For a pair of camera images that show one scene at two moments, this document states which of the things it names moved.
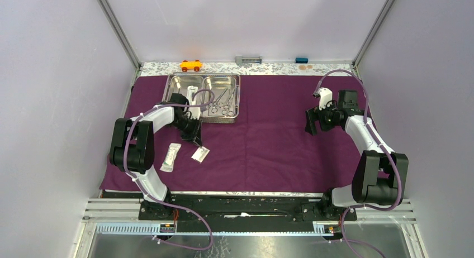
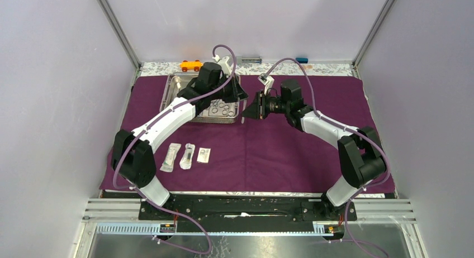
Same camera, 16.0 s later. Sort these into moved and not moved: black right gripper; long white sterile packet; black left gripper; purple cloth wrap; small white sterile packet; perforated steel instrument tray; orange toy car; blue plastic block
Moved: black right gripper; black left gripper; small white sterile packet
Not moved: purple cloth wrap; long white sterile packet; orange toy car; blue plastic block; perforated steel instrument tray
